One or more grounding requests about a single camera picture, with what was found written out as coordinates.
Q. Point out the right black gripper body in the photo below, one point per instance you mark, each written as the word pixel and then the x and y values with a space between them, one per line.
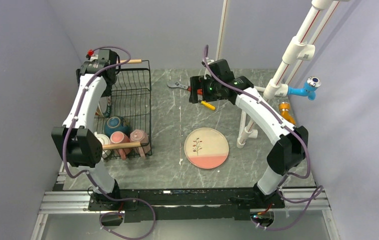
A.
pixel 208 85

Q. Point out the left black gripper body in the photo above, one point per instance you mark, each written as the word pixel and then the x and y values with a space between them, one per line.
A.
pixel 107 92

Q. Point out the black wire dish rack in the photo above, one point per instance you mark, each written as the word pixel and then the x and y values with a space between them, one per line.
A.
pixel 132 100

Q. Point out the dark brown bowl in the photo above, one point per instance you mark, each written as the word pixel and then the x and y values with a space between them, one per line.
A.
pixel 116 124

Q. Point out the salmon pink mug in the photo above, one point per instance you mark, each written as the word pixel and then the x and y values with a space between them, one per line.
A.
pixel 119 137

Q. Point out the beige pink plate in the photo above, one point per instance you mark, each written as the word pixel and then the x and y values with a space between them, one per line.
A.
pixel 206 148

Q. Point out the white enamel cup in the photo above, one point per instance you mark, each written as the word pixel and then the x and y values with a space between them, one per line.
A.
pixel 104 140

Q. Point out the light pink mug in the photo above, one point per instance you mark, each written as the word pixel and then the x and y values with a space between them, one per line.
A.
pixel 140 136

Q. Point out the teal rimmed lettered plate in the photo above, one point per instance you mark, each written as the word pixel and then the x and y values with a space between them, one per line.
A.
pixel 104 107

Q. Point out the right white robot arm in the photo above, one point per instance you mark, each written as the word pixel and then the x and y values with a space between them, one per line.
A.
pixel 289 142

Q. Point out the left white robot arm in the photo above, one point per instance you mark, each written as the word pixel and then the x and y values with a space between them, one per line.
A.
pixel 79 148

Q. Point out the orange faucet tap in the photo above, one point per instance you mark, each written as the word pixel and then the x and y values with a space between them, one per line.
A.
pixel 284 110

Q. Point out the blue faucet tap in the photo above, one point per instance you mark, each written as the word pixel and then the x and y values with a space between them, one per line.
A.
pixel 308 90

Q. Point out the yellow handled screwdriver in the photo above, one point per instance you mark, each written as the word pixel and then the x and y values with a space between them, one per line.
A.
pixel 207 105

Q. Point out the red handled adjustable wrench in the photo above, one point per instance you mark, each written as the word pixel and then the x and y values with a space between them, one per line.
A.
pixel 178 85

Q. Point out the white pvc pipe frame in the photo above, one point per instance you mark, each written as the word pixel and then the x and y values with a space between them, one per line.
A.
pixel 300 48

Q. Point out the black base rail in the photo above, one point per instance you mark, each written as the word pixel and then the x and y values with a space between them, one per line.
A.
pixel 187 204

